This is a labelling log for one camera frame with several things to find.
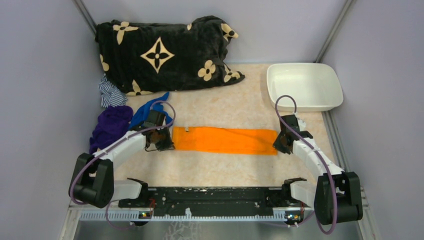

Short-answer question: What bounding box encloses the purple towel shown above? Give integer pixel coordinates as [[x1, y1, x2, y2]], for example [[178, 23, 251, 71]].
[[89, 105, 133, 154]]

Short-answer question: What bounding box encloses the blue white striped cloth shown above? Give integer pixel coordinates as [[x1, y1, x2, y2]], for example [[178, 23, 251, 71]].
[[98, 74, 128, 108]]

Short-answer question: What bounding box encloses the aluminium frame rail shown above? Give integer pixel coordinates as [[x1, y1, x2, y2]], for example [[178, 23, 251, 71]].
[[59, 187, 381, 240]]

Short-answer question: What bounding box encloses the black floral blanket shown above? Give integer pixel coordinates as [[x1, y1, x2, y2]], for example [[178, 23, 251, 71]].
[[95, 15, 245, 96]]

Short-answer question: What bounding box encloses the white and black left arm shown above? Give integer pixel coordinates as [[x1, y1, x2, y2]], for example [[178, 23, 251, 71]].
[[68, 109, 174, 209]]

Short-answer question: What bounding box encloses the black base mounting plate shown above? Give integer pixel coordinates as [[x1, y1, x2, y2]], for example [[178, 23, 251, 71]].
[[118, 186, 308, 217]]

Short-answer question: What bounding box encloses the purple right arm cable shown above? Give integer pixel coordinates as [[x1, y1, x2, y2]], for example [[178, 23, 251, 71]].
[[274, 95, 339, 236]]

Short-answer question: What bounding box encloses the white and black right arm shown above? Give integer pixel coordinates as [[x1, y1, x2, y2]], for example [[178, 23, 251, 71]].
[[273, 114, 363, 225]]

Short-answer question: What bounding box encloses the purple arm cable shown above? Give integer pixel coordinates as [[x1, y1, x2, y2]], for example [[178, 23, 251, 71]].
[[274, 95, 339, 236], [69, 100, 177, 230]]

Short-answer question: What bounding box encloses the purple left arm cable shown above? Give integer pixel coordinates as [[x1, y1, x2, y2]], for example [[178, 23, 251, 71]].
[[69, 100, 177, 230]]

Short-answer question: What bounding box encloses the white plastic basin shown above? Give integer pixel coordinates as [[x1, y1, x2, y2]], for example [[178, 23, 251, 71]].
[[266, 63, 344, 113]]

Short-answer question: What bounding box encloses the orange towel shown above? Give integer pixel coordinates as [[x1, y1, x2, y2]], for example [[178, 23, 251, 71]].
[[172, 126, 278, 156]]

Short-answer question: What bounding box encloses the blue towel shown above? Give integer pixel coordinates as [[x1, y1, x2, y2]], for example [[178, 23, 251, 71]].
[[128, 92, 173, 130]]

